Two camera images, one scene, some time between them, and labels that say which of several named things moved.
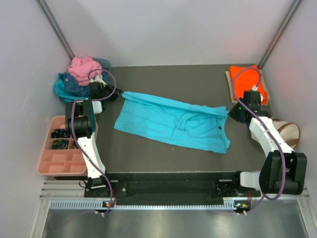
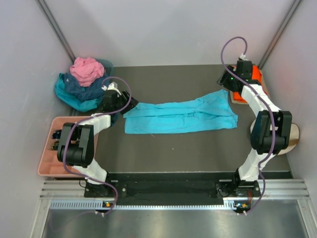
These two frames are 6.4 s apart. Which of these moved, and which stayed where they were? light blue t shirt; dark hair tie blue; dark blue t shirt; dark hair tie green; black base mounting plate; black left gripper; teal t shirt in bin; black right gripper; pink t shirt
Moved: black left gripper; light blue t shirt; black right gripper
Stayed: black base mounting plate; dark hair tie blue; pink t shirt; dark hair tie green; dark blue t shirt; teal t shirt in bin
